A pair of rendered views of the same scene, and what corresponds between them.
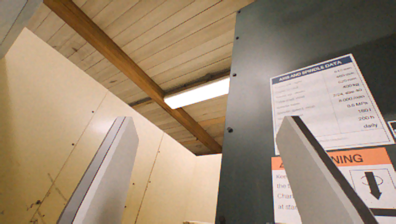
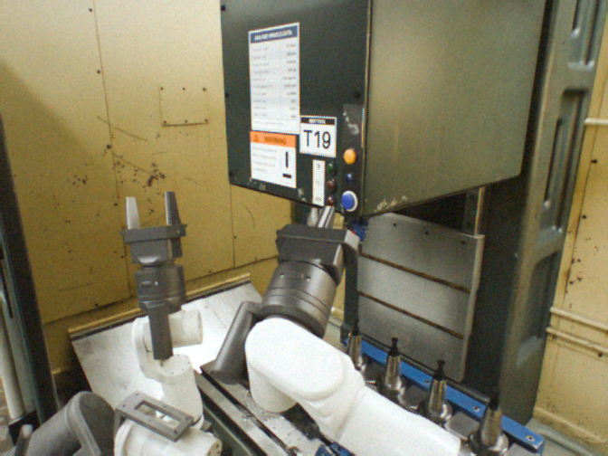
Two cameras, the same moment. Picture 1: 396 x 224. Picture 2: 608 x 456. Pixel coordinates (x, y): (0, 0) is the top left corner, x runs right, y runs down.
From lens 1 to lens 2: 0.81 m
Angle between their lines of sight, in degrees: 53
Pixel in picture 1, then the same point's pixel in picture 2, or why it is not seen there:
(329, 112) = (278, 96)
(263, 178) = (247, 147)
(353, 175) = (281, 152)
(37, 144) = (62, 90)
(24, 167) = (71, 119)
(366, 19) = not seen: outside the picture
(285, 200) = (255, 165)
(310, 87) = (271, 61)
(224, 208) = (231, 166)
